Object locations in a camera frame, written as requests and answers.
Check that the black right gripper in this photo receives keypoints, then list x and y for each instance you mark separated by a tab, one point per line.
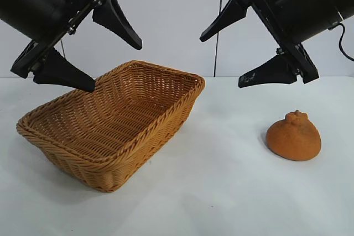
304	12

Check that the orange fruit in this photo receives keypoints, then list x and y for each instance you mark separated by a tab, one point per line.
293	142

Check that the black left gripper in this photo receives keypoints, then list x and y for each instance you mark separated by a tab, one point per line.
36	6

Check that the woven wicker basket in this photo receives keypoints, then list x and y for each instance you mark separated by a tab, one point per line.
124	114

